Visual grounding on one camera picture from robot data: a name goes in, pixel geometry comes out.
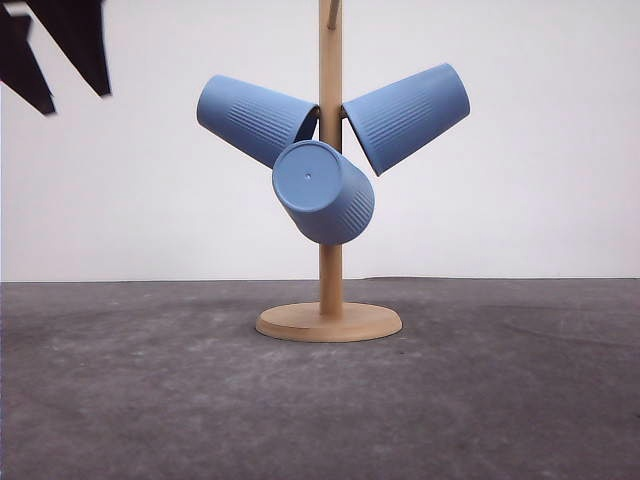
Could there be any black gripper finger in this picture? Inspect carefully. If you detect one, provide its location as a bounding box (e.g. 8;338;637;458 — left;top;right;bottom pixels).
25;0;110;97
0;15;57;116

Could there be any blue ribbed cup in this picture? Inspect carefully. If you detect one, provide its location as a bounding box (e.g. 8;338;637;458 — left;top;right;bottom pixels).
273;140;375;245
342;63;471;177
197;74;320;168

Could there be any wooden cup tree stand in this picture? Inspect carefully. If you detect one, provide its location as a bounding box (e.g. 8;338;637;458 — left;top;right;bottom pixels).
256;0;403;344

